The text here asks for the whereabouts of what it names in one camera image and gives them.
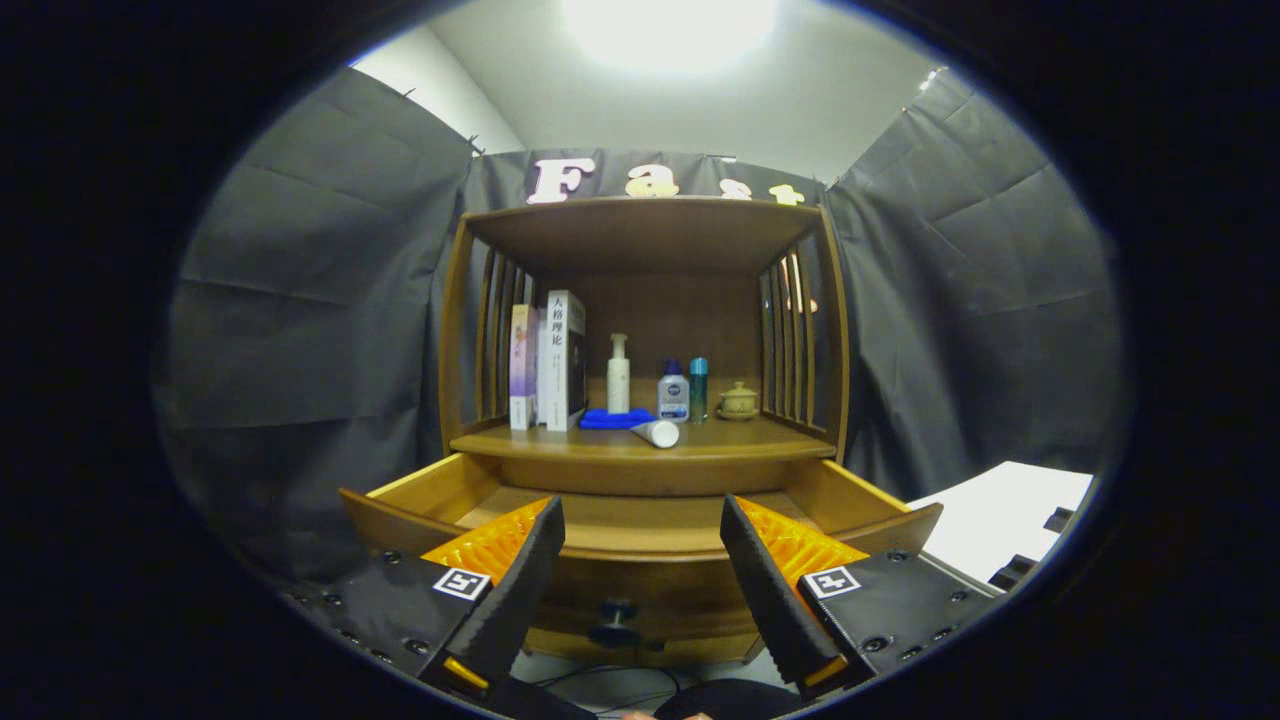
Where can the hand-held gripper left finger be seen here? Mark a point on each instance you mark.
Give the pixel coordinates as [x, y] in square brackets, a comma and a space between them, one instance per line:
[520, 590]

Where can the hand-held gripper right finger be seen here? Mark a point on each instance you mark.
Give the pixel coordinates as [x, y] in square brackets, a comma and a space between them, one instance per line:
[765, 590]

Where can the black drawer knob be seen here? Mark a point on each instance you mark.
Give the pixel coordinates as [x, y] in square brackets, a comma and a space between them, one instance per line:
[615, 632]

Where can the brown wooden drawer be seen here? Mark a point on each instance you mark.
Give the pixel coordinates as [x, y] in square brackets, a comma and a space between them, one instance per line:
[640, 520]

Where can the white and green tube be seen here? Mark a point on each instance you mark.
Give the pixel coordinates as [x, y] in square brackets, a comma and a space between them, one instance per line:
[660, 434]

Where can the brown wooden countertop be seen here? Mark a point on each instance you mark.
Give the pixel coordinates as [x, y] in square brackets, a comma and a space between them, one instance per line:
[740, 438]

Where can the brown wooden cabinet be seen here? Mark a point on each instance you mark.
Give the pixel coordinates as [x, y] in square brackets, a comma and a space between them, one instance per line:
[660, 320]

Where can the beige lidded teacup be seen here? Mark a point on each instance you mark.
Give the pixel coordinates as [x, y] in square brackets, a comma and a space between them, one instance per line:
[738, 402]

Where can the blue folded cloth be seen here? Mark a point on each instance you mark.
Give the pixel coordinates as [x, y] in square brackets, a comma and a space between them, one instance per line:
[605, 419]

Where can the teal bottle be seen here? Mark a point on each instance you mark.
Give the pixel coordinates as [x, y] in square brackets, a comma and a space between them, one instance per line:
[698, 390]

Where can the white bottle with blue cap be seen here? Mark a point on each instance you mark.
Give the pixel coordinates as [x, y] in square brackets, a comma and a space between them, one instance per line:
[673, 398]

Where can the purple book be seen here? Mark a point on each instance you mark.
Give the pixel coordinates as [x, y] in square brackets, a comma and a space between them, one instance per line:
[521, 370]

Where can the thick white book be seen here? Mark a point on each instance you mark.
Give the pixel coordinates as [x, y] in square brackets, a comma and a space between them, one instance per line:
[555, 370]

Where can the white pump bottle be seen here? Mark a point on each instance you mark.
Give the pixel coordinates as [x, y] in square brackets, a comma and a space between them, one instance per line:
[619, 385]

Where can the white board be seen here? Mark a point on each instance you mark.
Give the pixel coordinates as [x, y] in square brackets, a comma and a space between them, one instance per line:
[1000, 515]

